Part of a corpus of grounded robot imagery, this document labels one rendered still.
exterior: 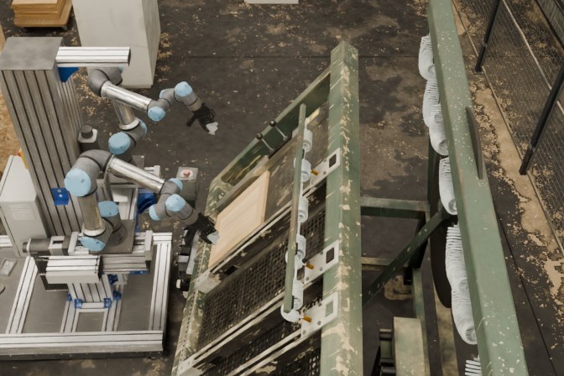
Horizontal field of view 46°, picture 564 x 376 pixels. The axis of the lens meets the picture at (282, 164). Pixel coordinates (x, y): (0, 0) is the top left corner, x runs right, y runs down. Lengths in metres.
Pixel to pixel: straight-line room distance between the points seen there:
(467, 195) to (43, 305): 2.97
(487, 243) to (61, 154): 2.10
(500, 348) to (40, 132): 2.27
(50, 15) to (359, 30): 3.09
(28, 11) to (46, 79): 3.98
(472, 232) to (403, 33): 5.00
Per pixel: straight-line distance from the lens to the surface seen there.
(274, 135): 3.69
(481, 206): 2.24
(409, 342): 2.35
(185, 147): 5.52
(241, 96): 5.99
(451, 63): 2.81
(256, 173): 3.57
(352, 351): 2.19
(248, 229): 3.35
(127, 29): 5.77
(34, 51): 3.18
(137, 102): 3.45
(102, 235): 3.34
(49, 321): 4.38
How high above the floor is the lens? 3.79
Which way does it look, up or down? 45 degrees down
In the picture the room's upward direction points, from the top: 3 degrees clockwise
